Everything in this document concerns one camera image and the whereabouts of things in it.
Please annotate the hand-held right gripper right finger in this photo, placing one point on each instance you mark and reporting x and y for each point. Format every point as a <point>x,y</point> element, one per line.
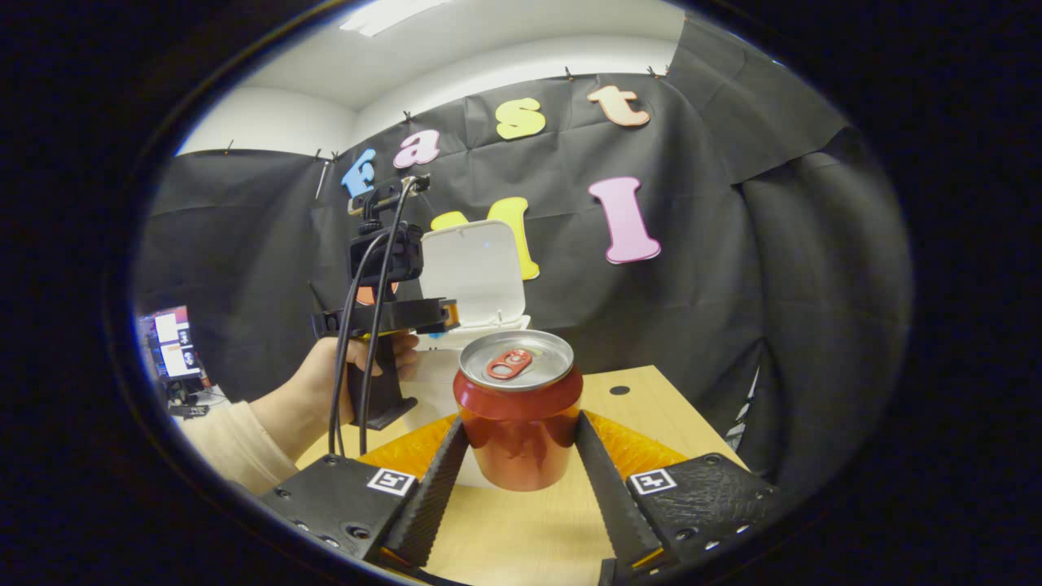
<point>615,505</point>

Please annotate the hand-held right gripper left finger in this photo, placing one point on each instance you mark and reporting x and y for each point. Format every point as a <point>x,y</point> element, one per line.
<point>427,505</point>

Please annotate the white desktop garbage bin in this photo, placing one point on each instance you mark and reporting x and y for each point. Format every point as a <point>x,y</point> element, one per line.
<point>476,277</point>

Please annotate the red pop can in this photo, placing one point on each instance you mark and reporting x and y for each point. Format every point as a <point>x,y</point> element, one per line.
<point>517,439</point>

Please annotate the wooden desktop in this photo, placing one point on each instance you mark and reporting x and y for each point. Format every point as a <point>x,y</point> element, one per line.
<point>505,537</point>

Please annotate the black backdrop cloth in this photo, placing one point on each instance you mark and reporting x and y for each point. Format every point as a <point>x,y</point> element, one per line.
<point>692,325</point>

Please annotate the computer monitor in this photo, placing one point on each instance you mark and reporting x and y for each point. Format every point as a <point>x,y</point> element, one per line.
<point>167,342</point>

